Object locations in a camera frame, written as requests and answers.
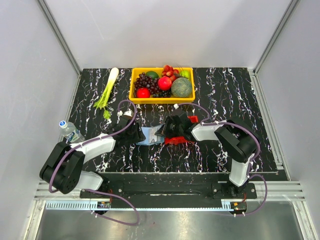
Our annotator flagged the dark purple grape bunch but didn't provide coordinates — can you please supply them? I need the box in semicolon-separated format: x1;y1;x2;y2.
133;72;160;98

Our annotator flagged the green white celery stalk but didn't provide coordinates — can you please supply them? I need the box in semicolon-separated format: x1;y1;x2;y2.
93;67;119;120

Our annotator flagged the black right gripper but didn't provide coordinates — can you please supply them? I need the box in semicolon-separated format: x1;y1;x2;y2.
155;116;183;139

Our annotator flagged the clear plastic water bottle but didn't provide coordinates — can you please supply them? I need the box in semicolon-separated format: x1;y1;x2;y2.
59;120;85;144

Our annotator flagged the dark green avocado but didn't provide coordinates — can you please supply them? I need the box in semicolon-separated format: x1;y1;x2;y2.
145;71;159;79

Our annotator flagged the dark blueberry cluster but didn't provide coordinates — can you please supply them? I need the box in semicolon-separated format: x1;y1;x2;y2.
152;89;172;98

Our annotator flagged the red tomato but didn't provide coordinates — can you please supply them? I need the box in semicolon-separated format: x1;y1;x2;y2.
136;87;151;98

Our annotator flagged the green netted melon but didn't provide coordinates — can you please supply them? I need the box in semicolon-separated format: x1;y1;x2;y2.
171;77;192;98

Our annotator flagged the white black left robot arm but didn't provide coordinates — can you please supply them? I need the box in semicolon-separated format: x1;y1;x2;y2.
39;111;146;198

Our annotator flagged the red plastic card tray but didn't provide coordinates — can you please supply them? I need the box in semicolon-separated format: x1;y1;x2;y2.
164;115;199;145

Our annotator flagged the red pomegranate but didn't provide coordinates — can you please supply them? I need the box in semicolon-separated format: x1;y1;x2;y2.
157;76;172;91

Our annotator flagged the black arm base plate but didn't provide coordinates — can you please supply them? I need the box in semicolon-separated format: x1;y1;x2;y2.
99;181;258;200

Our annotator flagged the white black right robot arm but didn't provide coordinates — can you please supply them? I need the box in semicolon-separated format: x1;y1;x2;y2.
154;109;261;198

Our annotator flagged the yellow plastic fruit bin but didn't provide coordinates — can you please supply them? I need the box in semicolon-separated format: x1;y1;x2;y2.
128;67;196;104

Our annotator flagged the red lychee cluster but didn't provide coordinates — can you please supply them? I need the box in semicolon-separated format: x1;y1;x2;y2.
161;65;179;77

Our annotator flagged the blue leather card holder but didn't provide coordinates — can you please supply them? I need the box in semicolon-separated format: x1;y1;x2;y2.
136;125;165;146

